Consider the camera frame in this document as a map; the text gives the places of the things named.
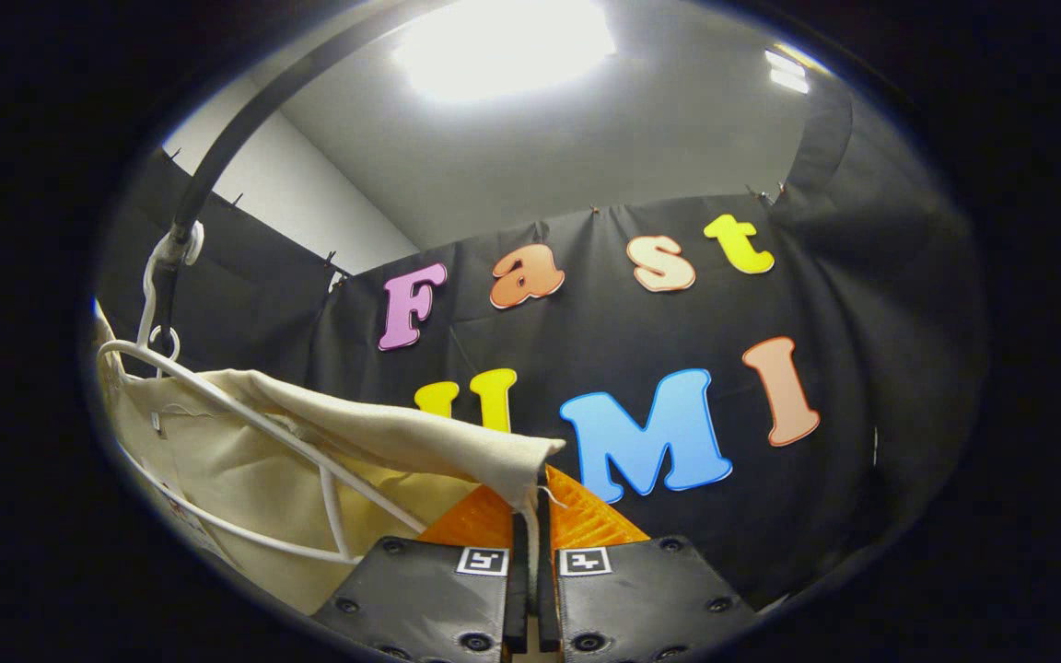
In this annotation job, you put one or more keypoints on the black metal clothes rack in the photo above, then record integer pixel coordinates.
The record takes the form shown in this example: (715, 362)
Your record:
(245, 120)

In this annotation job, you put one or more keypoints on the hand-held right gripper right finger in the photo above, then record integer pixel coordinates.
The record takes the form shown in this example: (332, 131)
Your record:
(641, 599)

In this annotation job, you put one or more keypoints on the large bright ceiling light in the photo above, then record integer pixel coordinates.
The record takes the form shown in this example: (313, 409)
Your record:
(503, 46)

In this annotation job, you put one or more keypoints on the cream shirt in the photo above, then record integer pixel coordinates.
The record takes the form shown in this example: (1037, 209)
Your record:
(383, 433)

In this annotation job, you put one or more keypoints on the white plastic clothes hanger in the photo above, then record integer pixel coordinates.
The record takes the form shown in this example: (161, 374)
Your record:
(332, 502)

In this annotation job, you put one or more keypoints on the small ceiling light panel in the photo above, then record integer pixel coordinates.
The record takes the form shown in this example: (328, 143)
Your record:
(788, 74)

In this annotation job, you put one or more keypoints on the black backdrop cloth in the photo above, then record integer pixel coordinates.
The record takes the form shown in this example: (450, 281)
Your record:
(816, 276)

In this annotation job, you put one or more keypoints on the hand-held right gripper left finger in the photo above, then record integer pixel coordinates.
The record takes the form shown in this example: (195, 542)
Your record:
(429, 599)

